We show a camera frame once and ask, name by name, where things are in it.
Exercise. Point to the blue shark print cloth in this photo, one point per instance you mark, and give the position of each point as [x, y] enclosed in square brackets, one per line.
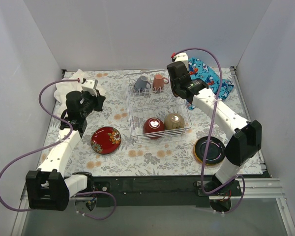
[199, 70]

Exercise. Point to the salmon pink ceramic mug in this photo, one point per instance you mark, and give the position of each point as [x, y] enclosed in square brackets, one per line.
[159, 82]

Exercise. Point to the aluminium frame rail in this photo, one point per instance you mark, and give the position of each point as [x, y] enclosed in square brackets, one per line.
[167, 206]

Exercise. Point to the dark red bowl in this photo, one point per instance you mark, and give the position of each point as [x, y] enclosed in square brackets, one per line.
[153, 125]

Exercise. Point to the floral patterned table mat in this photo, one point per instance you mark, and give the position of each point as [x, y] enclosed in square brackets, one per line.
[153, 158]

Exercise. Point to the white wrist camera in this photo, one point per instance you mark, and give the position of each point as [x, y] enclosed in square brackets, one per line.
[89, 84]
[183, 57]

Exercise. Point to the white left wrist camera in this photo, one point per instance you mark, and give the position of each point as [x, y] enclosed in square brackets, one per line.
[89, 84]

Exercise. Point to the white crumpled cloth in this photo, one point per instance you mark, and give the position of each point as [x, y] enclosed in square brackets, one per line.
[62, 89]

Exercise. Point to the beige ceramic bowl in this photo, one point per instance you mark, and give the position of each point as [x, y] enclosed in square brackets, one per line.
[174, 121]

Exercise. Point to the grey ceramic mug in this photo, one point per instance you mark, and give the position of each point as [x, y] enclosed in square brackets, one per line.
[142, 84]

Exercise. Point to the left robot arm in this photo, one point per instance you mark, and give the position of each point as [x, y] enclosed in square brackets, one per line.
[46, 187]

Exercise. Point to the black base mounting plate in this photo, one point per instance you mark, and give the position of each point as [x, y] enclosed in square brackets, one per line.
[146, 191]

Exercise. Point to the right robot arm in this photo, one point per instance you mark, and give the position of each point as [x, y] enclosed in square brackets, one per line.
[244, 136]

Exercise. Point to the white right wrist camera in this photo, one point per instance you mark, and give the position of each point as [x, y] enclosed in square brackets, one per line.
[183, 57]

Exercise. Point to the black iridescent plate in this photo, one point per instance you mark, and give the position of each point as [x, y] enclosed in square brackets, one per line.
[215, 153]

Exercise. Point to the white wire dish rack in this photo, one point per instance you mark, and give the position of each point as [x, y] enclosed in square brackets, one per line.
[151, 103]

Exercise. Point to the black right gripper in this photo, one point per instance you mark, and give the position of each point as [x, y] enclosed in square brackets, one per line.
[176, 88]

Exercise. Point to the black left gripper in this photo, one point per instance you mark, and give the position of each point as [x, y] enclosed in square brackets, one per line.
[98, 102]

